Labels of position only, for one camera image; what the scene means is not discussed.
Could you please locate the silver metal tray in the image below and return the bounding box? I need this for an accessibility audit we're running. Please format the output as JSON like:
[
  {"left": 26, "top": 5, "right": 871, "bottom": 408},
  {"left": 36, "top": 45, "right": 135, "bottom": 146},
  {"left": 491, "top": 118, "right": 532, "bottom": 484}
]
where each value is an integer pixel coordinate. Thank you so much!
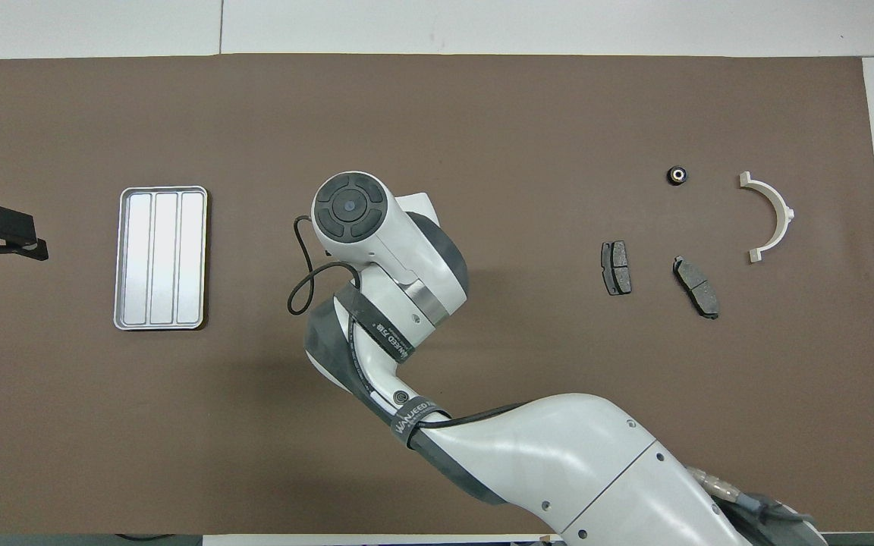
[{"left": 113, "top": 186, "right": 209, "bottom": 331}]

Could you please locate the brown table mat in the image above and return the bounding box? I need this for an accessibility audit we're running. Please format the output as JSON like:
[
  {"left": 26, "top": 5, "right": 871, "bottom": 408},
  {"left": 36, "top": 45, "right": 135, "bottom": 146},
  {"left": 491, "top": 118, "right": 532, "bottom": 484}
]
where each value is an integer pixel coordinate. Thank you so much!
[{"left": 0, "top": 55, "right": 874, "bottom": 539}]

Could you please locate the rectangular dark brake pad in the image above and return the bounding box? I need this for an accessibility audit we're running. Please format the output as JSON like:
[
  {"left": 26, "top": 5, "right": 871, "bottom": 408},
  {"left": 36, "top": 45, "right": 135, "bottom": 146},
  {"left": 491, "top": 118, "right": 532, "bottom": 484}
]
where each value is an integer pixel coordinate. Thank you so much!
[{"left": 602, "top": 240, "right": 633, "bottom": 297}]

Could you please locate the curved dark brake pad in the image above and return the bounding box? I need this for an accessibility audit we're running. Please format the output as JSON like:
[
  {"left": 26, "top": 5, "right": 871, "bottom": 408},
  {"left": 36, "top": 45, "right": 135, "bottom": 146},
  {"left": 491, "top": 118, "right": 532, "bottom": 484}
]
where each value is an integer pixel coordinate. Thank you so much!
[{"left": 672, "top": 256, "right": 721, "bottom": 320}]

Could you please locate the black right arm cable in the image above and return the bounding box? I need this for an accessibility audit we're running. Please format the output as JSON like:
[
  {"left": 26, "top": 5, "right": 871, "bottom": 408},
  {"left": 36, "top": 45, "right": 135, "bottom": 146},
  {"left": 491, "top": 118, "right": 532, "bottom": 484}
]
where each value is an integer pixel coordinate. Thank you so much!
[{"left": 284, "top": 216, "right": 817, "bottom": 532}]

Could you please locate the white semicircular bracket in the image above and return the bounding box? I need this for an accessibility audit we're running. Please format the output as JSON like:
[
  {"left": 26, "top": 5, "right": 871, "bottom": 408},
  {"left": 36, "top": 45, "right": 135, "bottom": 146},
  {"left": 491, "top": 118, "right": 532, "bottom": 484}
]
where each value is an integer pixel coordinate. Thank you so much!
[{"left": 738, "top": 171, "right": 796, "bottom": 264}]

